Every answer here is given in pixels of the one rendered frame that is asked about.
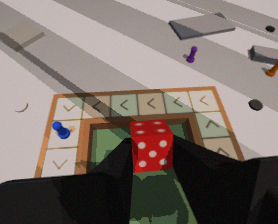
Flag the blue pawn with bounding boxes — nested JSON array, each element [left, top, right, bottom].
[[52, 122, 70, 139]]

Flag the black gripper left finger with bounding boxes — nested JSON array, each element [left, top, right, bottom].
[[0, 138, 133, 224]]

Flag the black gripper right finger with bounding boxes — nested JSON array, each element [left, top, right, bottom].
[[173, 135, 278, 224]]

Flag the orange game pawn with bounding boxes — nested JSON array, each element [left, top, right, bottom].
[[265, 61, 278, 77]]

